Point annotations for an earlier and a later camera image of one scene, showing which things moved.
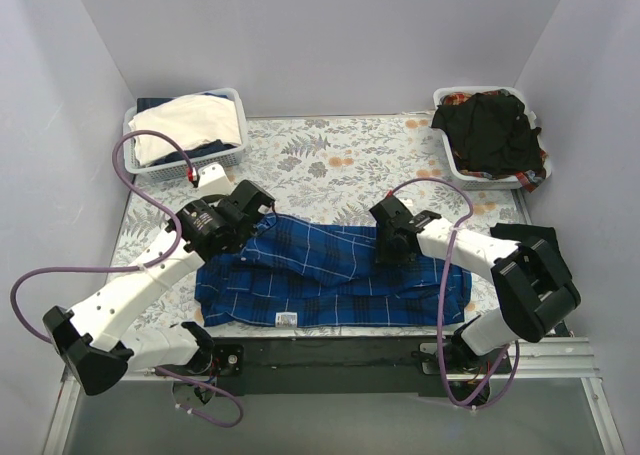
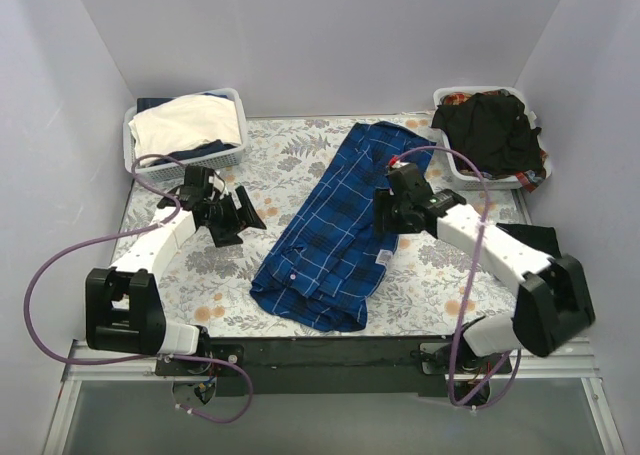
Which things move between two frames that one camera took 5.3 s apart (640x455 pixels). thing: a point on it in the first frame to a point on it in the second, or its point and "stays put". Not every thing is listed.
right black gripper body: x=388 y=245 to x=388 y=215
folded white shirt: x=188 y=119 stays put
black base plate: x=355 y=366 stays put
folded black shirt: x=517 y=233 stays put
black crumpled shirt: x=492 y=132 stays put
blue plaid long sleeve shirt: x=295 y=273 to x=329 y=258
